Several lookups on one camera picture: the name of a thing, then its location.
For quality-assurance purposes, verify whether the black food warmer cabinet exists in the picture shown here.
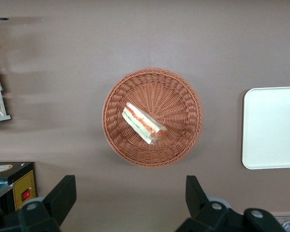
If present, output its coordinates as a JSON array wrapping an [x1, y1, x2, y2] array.
[[0, 161, 37, 215]]

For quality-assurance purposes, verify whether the tray of wrapped pastries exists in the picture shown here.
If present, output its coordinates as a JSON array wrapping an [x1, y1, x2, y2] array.
[[0, 48, 12, 124]]

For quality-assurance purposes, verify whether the round brown wicker basket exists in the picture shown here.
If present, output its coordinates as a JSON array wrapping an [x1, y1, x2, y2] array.
[[101, 67, 204, 168]]

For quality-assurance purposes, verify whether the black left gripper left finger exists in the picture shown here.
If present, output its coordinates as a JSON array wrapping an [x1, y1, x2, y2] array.
[[17, 174, 77, 232]]

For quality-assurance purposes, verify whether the beige plastic tray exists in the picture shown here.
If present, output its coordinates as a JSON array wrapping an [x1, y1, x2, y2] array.
[[241, 86, 290, 170]]

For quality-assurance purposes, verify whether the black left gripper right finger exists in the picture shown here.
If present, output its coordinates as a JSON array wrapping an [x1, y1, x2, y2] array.
[[175, 175, 287, 232]]

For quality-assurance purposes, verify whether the triangle sandwich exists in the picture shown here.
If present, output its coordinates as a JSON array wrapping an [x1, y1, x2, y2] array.
[[121, 101, 168, 145]]

